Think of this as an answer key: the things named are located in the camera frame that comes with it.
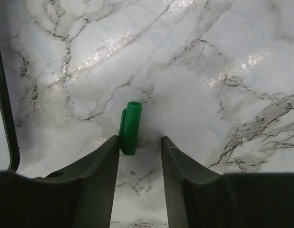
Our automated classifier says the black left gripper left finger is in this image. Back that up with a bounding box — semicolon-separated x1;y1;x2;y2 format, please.
0;135;119;228

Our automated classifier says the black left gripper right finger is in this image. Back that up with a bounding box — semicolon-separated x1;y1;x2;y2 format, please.
161;136;294;228

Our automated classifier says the white whiteboard black frame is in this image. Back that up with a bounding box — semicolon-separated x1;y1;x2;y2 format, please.
0;51;20;172

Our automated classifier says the green marker cap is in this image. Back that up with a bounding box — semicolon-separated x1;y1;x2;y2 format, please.
119;101;142;156

